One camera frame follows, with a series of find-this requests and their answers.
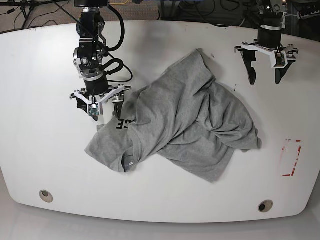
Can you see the table cable grommet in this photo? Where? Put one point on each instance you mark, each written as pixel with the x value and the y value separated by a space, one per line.
pixel 46 196
pixel 265 206

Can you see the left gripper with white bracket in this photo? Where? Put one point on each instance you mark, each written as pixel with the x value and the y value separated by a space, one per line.
pixel 268 42

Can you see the black tripod stand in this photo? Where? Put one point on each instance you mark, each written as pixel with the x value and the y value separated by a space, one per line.
pixel 17 15

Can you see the red tape rectangle marking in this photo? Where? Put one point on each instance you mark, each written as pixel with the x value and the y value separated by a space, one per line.
pixel 289 157

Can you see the right table cable grommet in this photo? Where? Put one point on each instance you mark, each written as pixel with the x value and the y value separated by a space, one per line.
pixel 265 206

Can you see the white power strip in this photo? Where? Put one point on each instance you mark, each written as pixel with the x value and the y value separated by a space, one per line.
pixel 309 11

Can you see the left table cable grommet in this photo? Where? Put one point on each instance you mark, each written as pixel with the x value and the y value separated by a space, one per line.
pixel 46 196

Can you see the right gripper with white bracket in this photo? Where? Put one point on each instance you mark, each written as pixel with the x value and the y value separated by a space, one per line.
pixel 96 93

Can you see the grey T-shirt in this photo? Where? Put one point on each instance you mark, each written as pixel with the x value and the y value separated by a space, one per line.
pixel 184 116

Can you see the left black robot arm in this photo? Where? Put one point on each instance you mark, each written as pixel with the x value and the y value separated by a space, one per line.
pixel 269 17

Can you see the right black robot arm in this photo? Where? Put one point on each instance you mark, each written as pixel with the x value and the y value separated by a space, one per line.
pixel 94 61

